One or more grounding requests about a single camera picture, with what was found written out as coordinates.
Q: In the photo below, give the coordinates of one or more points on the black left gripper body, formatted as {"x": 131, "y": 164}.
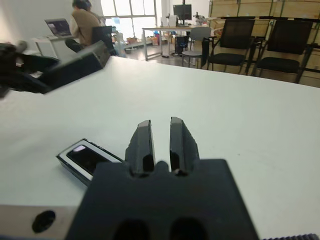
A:
{"x": 7, "y": 65}

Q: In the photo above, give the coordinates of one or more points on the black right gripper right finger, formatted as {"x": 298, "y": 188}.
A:
{"x": 182, "y": 145}

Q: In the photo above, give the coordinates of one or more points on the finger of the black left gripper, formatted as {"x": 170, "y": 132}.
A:
{"x": 37, "y": 64}
{"x": 30, "y": 85}

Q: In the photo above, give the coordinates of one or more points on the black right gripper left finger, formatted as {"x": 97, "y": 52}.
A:
{"x": 140, "y": 147}

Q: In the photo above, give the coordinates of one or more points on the black box with label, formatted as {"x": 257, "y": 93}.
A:
{"x": 75, "y": 70}

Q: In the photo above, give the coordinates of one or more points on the black box base white lining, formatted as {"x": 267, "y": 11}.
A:
{"x": 66, "y": 165}

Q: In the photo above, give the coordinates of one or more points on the white box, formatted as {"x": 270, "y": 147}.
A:
{"x": 170, "y": 21}

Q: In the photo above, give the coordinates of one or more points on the white desk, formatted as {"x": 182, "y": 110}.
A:
{"x": 47, "y": 43}

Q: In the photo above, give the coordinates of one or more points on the silver laptop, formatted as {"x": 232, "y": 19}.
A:
{"x": 58, "y": 27}

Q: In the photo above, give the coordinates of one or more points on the person in brown sweater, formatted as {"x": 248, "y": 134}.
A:
{"x": 83, "y": 25}

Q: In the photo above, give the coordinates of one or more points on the black office chair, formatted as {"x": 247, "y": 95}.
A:
{"x": 103, "y": 37}

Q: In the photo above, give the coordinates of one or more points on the grey plastic chair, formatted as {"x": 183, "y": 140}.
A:
{"x": 198, "y": 33}

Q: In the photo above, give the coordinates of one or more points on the large bright window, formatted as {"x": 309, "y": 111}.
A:
{"x": 140, "y": 10}

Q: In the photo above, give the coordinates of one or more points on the wooden top desk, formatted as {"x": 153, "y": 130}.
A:
{"x": 162, "y": 28}

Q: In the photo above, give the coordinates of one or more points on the black mesh chair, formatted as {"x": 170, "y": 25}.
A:
{"x": 290, "y": 37}
{"x": 236, "y": 32}

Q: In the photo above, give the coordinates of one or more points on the small grey desk gadget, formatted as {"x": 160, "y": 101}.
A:
{"x": 200, "y": 18}

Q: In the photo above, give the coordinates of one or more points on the black computer monitor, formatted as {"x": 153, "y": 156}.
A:
{"x": 182, "y": 12}

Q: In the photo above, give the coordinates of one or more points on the wooden shipping crate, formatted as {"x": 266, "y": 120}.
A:
{"x": 255, "y": 7}
{"x": 297, "y": 7}
{"x": 223, "y": 8}

